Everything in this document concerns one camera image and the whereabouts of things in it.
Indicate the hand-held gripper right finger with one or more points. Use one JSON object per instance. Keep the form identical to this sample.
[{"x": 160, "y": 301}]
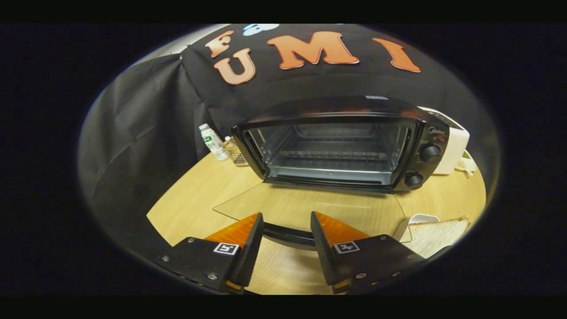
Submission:
[{"x": 323, "y": 252}]

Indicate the black toaster oven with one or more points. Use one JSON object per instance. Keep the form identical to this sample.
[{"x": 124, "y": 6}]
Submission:
[{"x": 416, "y": 133}]

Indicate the white ribbed plate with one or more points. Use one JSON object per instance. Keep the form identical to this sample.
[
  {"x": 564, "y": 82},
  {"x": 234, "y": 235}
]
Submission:
[{"x": 423, "y": 218}]

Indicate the white pop-up toaster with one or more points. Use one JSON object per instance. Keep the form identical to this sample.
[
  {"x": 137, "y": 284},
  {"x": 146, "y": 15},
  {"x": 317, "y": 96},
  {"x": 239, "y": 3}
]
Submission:
[{"x": 456, "y": 146}]

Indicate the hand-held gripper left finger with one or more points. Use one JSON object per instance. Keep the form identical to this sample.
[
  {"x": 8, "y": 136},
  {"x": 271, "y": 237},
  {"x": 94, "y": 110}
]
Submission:
[{"x": 250, "y": 257}]

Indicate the white divided dish with beans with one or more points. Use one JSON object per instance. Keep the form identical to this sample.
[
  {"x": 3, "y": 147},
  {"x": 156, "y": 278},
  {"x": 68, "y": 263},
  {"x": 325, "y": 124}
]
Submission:
[{"x": 467, "y": 165}]

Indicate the toast and lettuce sandwich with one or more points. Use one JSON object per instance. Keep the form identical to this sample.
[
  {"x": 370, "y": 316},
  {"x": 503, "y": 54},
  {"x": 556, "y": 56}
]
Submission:
[{"x": 436, "y": 237}]

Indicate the dark grey side curtain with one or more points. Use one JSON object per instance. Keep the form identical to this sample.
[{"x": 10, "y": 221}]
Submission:
[{"x": 137, "y": 141}]

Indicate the white bottle with green label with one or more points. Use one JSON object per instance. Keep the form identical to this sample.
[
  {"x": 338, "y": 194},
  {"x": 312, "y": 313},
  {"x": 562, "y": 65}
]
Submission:
[{"x": 215, "y": 144}]

